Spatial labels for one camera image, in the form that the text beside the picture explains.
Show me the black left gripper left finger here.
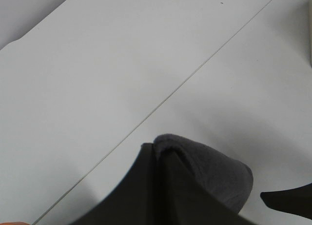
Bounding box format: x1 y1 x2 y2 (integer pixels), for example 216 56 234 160
71 143 157 225

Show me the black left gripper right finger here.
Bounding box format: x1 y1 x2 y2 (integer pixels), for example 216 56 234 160
158 150 253 225

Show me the dark grey towel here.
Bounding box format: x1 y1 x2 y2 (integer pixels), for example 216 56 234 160
153 134 254 214

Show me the grey perforated basket orange rim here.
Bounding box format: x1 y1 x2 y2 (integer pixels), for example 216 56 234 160
0 222 30 225

